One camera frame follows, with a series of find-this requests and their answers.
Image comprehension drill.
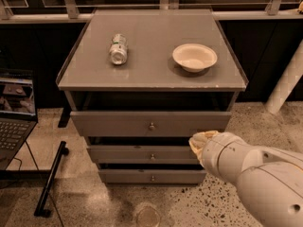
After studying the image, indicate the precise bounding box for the grey top drawer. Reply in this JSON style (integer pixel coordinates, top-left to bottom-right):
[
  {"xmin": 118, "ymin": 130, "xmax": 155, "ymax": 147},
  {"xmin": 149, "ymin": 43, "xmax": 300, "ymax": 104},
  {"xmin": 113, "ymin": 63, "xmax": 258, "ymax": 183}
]
[{"xmin": 70, "ymin": 111, "xmax": 231, "ymax": 137}]

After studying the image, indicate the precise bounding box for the grey drawer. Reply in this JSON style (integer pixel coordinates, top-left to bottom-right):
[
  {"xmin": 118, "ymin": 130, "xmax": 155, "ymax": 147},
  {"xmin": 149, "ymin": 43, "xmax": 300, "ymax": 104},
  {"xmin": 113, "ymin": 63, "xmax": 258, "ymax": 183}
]
[
  {"xmin": 70, "ymin": 111, "xmax": 231, "ymax": 137},
  {"xmin": 87, "ymin": 145, "xmax": 199, "ymax": 165},
  {"xmin": 98, "ymin": 169, "xmax": 206, "ymax": 184}
]

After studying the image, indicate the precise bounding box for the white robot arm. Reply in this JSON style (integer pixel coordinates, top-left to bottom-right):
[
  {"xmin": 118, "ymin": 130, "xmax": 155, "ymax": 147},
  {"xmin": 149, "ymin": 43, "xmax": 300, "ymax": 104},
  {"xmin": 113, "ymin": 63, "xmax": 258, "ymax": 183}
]
[{"xmin": 188, "ymin": 131, "xmax": 303, "ymax": 227}]

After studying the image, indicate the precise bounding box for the grey drawer cabinet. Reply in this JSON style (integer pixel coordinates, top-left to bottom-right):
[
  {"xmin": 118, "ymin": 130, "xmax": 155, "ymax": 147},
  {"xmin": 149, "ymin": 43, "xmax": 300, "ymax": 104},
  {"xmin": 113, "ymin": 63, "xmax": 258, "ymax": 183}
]
[{"xmin": 57, "ymin": 9, "xmax": 248, "ymax": 171}]

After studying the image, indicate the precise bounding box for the grey bottom drawer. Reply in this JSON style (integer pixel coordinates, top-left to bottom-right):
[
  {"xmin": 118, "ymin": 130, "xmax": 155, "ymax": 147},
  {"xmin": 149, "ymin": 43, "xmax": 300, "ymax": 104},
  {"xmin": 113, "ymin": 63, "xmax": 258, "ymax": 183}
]
[{"xmin": 98, "ymin": 169, "xmax": 206, "ymax": 184}]

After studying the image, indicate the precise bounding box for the grey middle drawer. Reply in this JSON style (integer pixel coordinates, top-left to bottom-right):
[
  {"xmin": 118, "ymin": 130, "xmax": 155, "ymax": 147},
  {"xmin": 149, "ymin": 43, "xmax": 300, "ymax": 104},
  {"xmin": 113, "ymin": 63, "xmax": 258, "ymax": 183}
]
[{"xmin": 87, "ymin": 145, "xmax": 199, "ymax": 165}]

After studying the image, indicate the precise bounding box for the white paper bowl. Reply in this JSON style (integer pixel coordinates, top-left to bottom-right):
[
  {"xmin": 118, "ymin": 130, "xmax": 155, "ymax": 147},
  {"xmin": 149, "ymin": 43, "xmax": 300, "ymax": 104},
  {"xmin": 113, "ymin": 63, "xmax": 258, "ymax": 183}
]
[{"xmin": 172, "ymin": 44, "xmax": 218, "ymax": 73}]

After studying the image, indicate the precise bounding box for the crushed silver can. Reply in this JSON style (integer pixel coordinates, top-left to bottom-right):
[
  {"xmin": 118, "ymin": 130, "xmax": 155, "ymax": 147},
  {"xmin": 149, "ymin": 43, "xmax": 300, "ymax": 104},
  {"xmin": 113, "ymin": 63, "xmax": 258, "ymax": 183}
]
[{"xmin": 109, "ymin": 34, "xmax": 128, "ymax": 65}]

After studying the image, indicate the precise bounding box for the black table leg stand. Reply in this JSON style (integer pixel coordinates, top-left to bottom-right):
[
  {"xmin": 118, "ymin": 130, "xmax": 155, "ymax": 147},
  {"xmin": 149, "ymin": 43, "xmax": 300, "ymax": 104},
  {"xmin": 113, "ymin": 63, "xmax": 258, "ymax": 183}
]
[{"xmin": 34, "ymin": 141, "xmax": 69, "ymax": 218}]

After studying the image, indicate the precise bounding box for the black laptop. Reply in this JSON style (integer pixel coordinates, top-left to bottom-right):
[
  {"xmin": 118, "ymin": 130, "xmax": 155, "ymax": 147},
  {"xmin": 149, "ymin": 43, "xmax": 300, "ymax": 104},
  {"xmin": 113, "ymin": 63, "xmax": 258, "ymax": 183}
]
[{"xmin": 0, "ymin": 69, "xmax": 38, "ymax": 170}]

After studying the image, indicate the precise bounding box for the metal window railing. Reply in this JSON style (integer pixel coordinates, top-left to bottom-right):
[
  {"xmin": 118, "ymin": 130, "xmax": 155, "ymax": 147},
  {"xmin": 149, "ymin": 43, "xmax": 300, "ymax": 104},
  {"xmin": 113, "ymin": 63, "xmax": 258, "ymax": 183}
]
[{"xmin": 0, "ymin": 0, "xmax": 303, "ymax": 24}]

